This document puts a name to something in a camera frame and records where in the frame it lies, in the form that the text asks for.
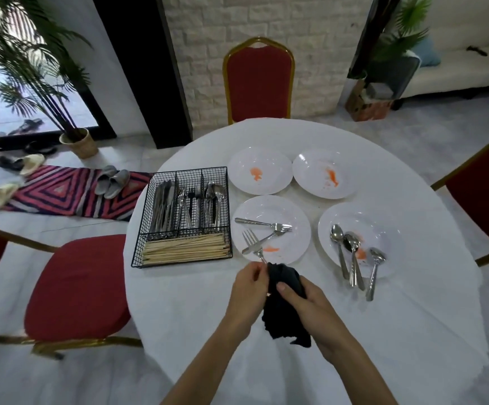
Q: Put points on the white round tablecloth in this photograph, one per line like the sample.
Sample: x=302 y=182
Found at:
x=417 y=312

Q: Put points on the tall palm in woven pot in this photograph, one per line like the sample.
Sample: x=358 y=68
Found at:
x=78 y=143

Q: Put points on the orange brown crate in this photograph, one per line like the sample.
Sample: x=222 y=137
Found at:
x=371 y=111

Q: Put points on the small grey box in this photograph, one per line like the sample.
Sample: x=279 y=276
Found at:
x=379 y=91

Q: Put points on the blue cushion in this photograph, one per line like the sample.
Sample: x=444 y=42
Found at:
x=428 y=52

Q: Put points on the black sandal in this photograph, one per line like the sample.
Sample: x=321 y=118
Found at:
x=8 y=163
x=40 y=148

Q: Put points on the black remote control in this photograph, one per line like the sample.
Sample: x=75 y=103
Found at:
x=476 y=50

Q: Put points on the steel fork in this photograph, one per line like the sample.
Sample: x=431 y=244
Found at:
x=261 y=241
x=258 y=252
x=253 y=222

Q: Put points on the black cleaning cloth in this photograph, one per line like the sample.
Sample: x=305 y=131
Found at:
x=280 y=316

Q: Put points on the beige slipper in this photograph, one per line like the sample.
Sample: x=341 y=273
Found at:
x=33 y=164
x=4 y=196

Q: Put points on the cream sofa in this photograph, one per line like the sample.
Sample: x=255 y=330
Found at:
x=459 y=67

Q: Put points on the grey slipper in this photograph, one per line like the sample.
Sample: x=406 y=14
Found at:
x=118 y=183
x=105 y=179

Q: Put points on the pink striped rug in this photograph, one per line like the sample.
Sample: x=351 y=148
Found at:
x=59 y=191

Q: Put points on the bundle of wooden chopsticks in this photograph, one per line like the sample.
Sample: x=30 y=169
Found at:
x=185 y=248

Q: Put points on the person's left hand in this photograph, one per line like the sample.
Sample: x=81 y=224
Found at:
x=246 y=295

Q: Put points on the person's left forearm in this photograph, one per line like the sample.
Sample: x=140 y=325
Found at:
x=202 y=371

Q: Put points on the person's right hand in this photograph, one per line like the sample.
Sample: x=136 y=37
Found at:
x=312 y=312

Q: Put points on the white plate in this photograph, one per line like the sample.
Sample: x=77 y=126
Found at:
x=291 y=248
x=312 y=172
x=270 y=160
x=375 y=223

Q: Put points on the potted palm in white pot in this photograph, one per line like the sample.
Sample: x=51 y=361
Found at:
x=409 y=16

